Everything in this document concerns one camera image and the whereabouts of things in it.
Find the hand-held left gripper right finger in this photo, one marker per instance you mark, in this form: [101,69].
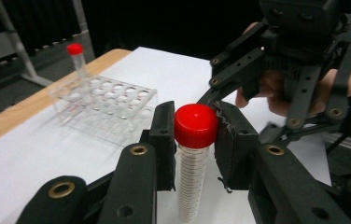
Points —
[242,155]

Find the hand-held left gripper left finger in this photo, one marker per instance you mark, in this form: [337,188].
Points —
[133,186]

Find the clear acrylic test tube rack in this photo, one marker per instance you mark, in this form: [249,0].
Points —
[111,109]

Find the grey metal stand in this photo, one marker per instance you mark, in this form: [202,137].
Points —
[18,53]

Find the white table sheet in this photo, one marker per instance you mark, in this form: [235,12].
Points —
[24,174]

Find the red cap test tube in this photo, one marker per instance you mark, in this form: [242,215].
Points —
[75,49]
[195,124]

